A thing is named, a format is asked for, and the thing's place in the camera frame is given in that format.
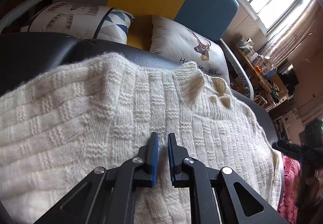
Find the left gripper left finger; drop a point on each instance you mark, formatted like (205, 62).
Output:
(146, 163)

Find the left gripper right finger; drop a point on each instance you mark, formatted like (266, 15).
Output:
(177, 154)

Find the cream knitted sweater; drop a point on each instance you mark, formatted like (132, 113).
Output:
(27, 192)

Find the pink ruffled blanket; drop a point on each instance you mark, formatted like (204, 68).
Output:
(287, 207)

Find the wooden side table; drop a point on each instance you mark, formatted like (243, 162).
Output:
(268, 92)

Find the white sofa armrest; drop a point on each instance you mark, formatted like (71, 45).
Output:
(247, 85)

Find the pink window curtain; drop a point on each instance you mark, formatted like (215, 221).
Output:
(291, 31)

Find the deer print cushion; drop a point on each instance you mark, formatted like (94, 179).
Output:
(180, 44)

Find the patterned triangle cushion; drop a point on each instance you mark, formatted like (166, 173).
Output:
(83, 21)

